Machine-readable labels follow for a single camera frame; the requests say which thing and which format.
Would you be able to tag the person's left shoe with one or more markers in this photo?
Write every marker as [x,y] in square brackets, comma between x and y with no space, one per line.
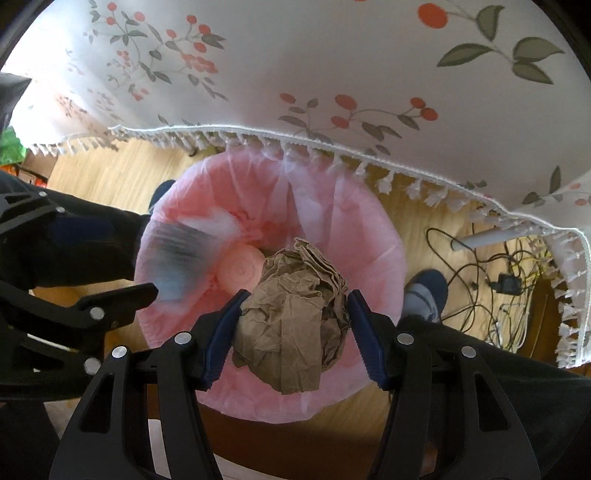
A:
[161,194]

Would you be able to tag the green plastic pack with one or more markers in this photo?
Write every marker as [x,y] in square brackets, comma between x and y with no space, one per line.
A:
[9,147]

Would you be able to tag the grey plastic bag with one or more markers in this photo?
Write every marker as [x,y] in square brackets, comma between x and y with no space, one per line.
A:
[184,258]

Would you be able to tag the person's shoe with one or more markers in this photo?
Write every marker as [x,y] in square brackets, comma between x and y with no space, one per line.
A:
[425,295]
[161,194]

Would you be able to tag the floral tablecloth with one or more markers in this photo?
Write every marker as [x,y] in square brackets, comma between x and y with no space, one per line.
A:
[323,60]

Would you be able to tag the person's right leg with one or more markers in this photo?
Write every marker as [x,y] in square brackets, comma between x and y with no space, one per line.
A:
[508,392]

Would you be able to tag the pink lined trash bin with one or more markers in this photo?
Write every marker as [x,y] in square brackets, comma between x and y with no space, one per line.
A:
[323,217]

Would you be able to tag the orange and white pack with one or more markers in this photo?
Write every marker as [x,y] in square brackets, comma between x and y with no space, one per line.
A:
[30,175]

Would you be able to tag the person's right shoe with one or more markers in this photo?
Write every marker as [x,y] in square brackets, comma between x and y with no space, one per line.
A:
[425,295]

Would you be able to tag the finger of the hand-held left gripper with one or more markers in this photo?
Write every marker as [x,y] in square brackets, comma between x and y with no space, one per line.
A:
[78,233]
[92,314]

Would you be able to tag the person's left leg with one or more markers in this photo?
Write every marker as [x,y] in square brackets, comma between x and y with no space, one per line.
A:
[129,244]

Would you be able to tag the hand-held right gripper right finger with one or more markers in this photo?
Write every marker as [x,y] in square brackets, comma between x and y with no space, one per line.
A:
[369,346]

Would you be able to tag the person's leg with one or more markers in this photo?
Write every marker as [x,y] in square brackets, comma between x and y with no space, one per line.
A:
[129,244]
[508,392]

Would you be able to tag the brown paper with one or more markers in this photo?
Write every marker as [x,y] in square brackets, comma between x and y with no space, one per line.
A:
[286,318]

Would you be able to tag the pink silicone lid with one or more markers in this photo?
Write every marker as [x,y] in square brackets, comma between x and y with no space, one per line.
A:
[240,270]

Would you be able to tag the black power adapter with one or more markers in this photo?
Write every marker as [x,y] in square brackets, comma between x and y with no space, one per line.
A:
[507,283]

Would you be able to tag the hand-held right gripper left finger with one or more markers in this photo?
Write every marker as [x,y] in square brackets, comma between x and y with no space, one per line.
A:
[221,337]

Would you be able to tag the white table leg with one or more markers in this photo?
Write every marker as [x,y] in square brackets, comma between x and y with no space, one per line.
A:
[485,240]

